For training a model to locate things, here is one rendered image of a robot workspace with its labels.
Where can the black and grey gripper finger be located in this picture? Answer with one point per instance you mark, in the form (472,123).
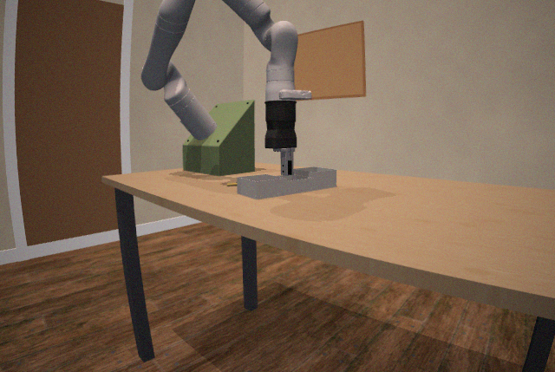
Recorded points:
(291,160)
(284,160)

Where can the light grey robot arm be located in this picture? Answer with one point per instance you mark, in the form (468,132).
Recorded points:
(280,38)

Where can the grey rack of three labelled bins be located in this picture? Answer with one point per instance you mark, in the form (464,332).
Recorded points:
(306,179)

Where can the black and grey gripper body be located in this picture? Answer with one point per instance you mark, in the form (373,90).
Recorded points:
(280,113)

